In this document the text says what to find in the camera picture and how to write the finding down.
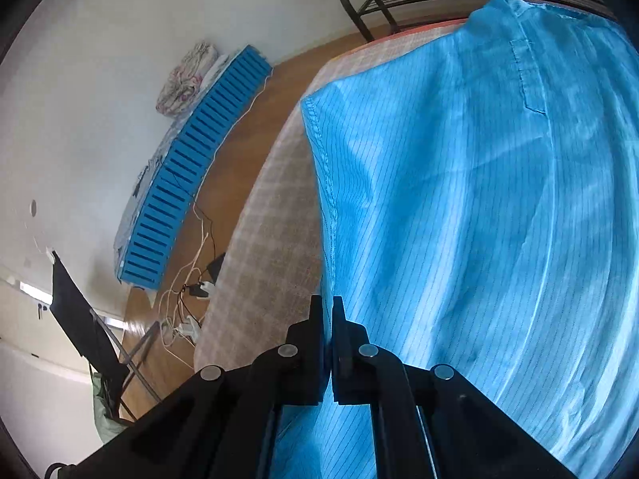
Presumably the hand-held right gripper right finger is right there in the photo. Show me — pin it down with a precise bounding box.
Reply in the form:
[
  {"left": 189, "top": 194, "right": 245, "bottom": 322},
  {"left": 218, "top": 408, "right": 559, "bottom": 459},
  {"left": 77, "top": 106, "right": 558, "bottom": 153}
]
[{"left": 331, "top": 296, "right": 580, "bottom": 479}]

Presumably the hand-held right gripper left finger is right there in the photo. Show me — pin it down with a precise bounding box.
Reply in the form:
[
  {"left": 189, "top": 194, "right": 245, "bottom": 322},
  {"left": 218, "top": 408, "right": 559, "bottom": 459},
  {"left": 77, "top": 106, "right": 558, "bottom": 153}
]
[{"left": 47, "top": 294, "right": 333, "bottom": 479}]

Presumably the blue striped coat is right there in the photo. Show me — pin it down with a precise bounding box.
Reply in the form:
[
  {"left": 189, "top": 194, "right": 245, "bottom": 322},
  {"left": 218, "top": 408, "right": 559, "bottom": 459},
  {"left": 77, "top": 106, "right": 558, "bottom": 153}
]
[{"left": 270, "top": 0, "right": 639, "bottom": 479}]

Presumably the pink plaid blanket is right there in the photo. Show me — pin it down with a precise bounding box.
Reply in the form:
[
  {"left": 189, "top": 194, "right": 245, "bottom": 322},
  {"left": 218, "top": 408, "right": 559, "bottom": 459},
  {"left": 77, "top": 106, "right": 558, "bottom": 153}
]
[{"left": 192, "top": 17, "right": 470, "bottom": 375}]

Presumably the black folding chair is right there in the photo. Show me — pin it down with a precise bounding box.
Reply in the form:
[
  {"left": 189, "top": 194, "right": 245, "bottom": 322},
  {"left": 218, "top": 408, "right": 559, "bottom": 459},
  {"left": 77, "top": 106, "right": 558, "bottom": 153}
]
[{"left": 49, "top": 252, "right": 165, "bottom": 425}]

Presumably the floral cloth bundle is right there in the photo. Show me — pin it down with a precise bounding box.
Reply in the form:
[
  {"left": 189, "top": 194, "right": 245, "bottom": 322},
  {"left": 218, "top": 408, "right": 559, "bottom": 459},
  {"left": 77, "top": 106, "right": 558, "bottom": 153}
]
[{"left": 156, "top": 40, "right": 230, "bottom": 117}]

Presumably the black metal rack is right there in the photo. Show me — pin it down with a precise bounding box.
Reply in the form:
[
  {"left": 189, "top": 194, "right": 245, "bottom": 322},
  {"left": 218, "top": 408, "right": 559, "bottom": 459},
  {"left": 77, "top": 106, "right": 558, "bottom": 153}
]
[{"left": 338, "top": 0, "right": 639, "bottom": 43}]

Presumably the orange bed sheet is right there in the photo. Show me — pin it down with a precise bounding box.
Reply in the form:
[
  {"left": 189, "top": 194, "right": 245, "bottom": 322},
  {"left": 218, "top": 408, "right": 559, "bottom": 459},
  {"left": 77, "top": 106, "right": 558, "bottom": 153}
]
[{"left": 349, "top": 16, "right": 470, "bottom": 55}]

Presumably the white cable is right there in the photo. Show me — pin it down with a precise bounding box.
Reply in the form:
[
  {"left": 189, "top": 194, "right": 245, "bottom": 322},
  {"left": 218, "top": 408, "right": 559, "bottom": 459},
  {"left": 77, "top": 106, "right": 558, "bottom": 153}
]
[{"left": 159, "top": 210, "right": 215, "bottom": 360}]

